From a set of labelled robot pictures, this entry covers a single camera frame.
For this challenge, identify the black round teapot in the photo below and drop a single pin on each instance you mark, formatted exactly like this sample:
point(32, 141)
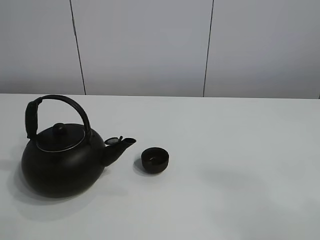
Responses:
point(67, 158)

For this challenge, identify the small black teacup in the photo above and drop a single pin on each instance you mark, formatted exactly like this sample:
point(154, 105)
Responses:
point(154, 160)

